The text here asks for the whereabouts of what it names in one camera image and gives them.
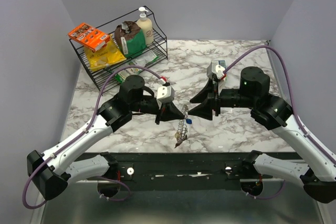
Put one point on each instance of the brown and green bag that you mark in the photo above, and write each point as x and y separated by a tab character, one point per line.
130	39

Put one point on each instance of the yellow chips bag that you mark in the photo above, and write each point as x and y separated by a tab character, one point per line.
107	56

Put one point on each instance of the cream pump lotion bottle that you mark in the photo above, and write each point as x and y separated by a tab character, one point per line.
146	25

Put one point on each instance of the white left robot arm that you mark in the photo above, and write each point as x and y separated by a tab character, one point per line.
54	169

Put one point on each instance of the orange snack box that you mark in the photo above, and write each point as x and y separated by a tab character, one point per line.
89	36

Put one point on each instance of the blue green small box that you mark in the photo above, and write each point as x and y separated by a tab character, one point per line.
221	84

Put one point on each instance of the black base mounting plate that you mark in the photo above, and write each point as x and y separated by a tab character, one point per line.
182	171

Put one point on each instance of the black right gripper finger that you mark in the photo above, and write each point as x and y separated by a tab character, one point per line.
202	95
203	110

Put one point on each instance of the metal disc with key rings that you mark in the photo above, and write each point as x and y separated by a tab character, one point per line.
182	129

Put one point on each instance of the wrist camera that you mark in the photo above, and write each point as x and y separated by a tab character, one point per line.
165	94
215	72

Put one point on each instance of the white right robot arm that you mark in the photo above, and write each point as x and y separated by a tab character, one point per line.
316	175

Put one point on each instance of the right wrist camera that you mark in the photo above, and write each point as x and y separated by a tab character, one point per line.
215	72

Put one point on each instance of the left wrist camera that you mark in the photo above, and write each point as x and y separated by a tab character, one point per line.
165	94

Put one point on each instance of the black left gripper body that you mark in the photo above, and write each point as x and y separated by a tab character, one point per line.
157	117

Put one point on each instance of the black wire shelf rack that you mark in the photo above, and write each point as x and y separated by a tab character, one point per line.
104	79

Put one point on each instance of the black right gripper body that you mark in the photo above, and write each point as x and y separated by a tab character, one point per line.
216	98

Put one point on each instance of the green white snack packet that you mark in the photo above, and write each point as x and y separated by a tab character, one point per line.
142	60

